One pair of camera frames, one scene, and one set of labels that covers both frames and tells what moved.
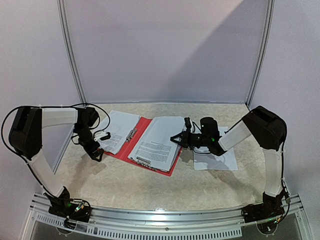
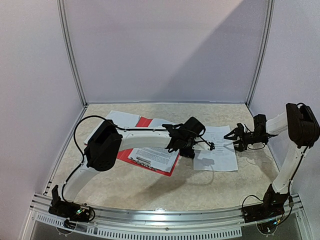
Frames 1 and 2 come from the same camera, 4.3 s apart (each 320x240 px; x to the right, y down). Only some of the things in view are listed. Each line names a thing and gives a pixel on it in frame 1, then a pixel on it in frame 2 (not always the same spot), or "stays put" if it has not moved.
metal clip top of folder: [143, 161] stays put
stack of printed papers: [226, 161] stays put
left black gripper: [89, 150] → [190, 154]
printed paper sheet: [155, 148] stays put
